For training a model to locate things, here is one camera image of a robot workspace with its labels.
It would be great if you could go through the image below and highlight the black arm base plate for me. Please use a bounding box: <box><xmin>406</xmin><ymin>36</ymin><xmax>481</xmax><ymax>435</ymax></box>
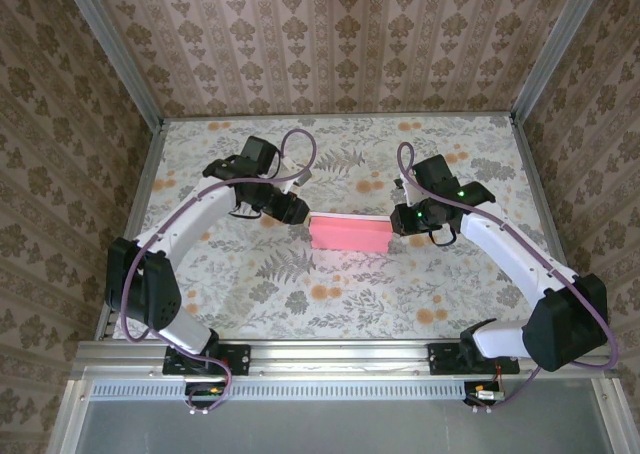
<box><xmin>163</xmin><ymin>343</ymin><xmax>252</xmax><ymax>376</ymax></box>
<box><xmin>428</xmin><ymin>342</ymin><xmax>521</xmax><ymax>376</ymax></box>

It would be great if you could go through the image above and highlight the floral table cover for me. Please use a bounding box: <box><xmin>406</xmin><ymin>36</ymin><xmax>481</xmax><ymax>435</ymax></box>
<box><xmin>112</xmin><ymin>116</ymin><xmax>576</xmax><ymax>340</ymax></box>

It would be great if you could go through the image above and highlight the slotted grey cable duct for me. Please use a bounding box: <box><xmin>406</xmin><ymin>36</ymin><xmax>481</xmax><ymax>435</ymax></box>
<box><xmin>92</xmin><ymin>381</ymin><xmax>469</xmax><ymax>398</ymax></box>

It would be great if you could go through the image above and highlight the aluminium frame post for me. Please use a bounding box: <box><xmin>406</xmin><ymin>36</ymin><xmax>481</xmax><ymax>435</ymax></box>
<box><xmin>58</xmin><ymin>0</ymin><xmax>166</xmax><ymax>128</ymax></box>
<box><xmin>509</xmin><ymin>0</ymin><xmax>619</xmax><ymax>125</ymax></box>

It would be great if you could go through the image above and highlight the aluminium mounting rail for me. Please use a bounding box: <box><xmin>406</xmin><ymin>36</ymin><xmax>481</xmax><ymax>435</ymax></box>
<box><xmin>74</xmin><ymin>341</ymin><xmax>621</xmax><ymax>375</ymax></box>

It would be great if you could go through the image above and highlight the grey metal panel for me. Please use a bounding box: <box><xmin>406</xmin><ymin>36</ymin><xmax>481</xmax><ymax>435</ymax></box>
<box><xmin>47</xmin><ymin>378</ymin><xmax>616</xmax><ymax>454</ymax></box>

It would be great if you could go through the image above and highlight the thin aluminium wall rail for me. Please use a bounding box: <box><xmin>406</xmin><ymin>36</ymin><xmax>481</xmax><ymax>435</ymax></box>
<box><xmin>160</xmin><ymin>109</ymin><xmax>516</xmax><ymax>123</ymax></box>

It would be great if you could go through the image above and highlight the aluminium table edge rail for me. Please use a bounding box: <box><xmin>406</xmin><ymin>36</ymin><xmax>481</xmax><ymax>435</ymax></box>
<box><xmin>509</xmin><ymin>116</ymin><xmax>591</xmax><ymax>330</ymax></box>
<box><xmin>97</xmin><ymin>121</ymin><xmax>169</xmax><ymax>343</ymax></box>

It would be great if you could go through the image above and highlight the small connector board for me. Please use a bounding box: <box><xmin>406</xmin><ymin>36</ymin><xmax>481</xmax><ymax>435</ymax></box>
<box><xmin>184</xmin><ymin>381</ymin><xmax>226</xmax><ymax>408</ymax></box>
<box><xmin>464</xmin><ymin>379</ymin><xmax>506</xmax><ymax>408</ymax></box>

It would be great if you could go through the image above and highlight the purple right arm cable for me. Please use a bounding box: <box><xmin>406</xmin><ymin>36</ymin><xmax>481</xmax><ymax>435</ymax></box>
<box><xmin>397</xmin><ymin>141</ymin><xmax>620</xmax><ymax>410</ymax></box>

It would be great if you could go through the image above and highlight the pink white paper box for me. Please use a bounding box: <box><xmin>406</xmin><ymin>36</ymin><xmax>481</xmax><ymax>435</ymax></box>
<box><xmin>308</xmin><ymin>212</ymin><xmax>392</xmax><ymax>253</ymax></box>

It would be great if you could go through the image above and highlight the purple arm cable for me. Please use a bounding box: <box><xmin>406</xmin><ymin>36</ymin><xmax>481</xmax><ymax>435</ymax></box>
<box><xmin>122</xmin><ymin>128</ymin><xmax>319</xmax><ymax>415</ymax></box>
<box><xmin>397</xmin><ymin>141</ymin><xmax>620</xmax><ymax>410</ymax></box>

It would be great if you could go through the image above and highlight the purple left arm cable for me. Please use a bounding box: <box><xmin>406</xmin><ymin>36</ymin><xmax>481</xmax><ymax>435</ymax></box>
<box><xmin>122</xmin><ymin>128</ymin><xmax>319</xmax><ymax>415</ymax></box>

